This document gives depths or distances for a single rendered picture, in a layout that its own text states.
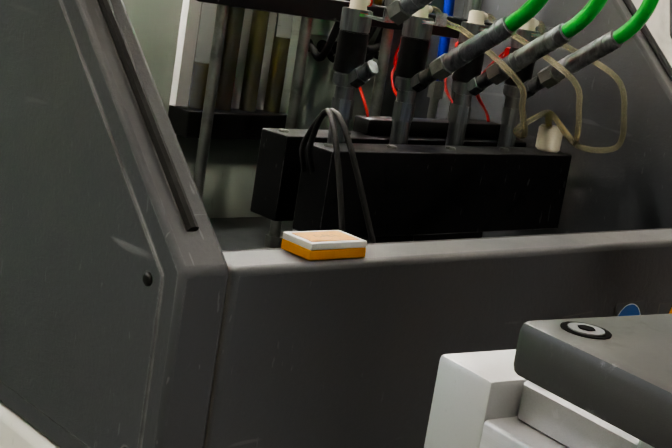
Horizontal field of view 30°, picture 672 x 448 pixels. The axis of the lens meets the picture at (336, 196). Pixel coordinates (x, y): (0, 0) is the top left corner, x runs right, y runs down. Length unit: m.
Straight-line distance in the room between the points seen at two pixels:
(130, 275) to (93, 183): 0.07
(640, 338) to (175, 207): 0.41
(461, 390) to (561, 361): 0.11
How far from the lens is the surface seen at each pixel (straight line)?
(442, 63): 1.16
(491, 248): 0.95
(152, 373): 0.78
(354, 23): 1.13
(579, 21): 1.17
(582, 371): 0.40
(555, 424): 0.49
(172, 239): 0.76
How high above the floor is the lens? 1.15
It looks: 11 degrees down
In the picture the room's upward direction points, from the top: 9 degrees clockwise
